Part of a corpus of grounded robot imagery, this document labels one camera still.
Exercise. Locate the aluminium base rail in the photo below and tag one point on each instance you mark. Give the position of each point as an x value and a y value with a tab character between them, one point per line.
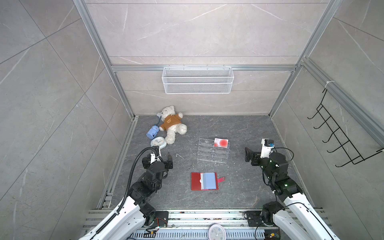
239	224

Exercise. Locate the light blue alarm clock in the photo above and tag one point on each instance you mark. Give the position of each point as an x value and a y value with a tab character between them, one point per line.
158	142

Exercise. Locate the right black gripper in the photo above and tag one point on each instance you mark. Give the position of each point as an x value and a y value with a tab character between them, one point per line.
250	155

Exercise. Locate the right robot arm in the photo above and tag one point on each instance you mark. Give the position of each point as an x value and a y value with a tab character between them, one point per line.
292	213

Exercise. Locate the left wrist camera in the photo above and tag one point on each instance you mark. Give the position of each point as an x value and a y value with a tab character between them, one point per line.
156	157

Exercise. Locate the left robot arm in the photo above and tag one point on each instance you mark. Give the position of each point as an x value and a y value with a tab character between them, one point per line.
134	210

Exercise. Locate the clear acrylic card stand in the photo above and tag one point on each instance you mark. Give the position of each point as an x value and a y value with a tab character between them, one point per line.
207	152

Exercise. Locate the black wire hook rack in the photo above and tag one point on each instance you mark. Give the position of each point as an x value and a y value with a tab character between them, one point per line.
344	143

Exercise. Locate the white teddy bear orange shirt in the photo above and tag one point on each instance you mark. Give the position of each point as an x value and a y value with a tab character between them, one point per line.
172	124

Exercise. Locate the blue small bottle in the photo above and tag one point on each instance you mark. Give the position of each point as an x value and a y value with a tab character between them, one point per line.
152	133

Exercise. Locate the white wire mesh basket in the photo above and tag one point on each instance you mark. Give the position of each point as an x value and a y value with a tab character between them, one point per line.
197	80

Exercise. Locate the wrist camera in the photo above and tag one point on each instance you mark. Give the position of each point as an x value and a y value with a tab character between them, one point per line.
267	146
156	157

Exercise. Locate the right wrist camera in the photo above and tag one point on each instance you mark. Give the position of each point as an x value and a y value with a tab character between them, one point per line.
267	146

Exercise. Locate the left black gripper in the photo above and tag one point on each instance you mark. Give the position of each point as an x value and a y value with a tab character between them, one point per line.
170	164

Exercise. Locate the white round clock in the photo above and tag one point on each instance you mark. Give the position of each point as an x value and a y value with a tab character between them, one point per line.
217	232

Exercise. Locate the red leather card holder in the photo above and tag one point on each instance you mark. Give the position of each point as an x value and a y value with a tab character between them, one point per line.
205	181

